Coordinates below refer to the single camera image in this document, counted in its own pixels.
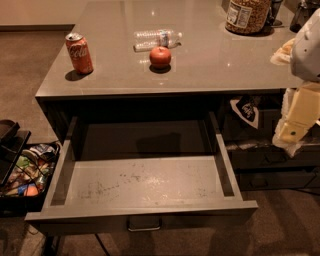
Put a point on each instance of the black white chip bag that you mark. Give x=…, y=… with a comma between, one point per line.
x=246, y=109

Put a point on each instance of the grey bottom right drawer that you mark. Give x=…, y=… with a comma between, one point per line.
x=278, y=180

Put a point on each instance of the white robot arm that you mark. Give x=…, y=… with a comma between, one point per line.
x=305, y=54

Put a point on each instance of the black wire basket of snacks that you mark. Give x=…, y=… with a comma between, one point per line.
x=27, y=184

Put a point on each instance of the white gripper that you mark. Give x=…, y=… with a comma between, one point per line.
x=307, y=53

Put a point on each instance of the large snack jar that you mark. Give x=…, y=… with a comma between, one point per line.
x=247, y=17

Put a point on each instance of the red apple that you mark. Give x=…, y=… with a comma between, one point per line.
x=160, y=57

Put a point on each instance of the grey drawer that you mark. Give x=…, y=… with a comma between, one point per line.
x=278, y=180
x=273, y=158
x=142, y=176

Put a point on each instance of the black stemmed cup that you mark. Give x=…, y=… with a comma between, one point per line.
x=273, y=12

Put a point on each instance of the grey top drawer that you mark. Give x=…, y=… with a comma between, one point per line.
x=142, y=176

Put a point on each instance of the clear plastic water bottle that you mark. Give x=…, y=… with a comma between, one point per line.
x=149, y=39

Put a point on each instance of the grey middle right drawer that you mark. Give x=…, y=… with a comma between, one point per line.
x=273, y=158

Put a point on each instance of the red Coca-Cola can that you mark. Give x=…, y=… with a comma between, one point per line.
x=79, y=54

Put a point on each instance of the grey counter cabinet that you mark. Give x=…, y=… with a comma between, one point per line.
x=208, y=68

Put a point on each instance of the dark glass container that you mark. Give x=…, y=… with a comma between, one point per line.
x=302, y=13

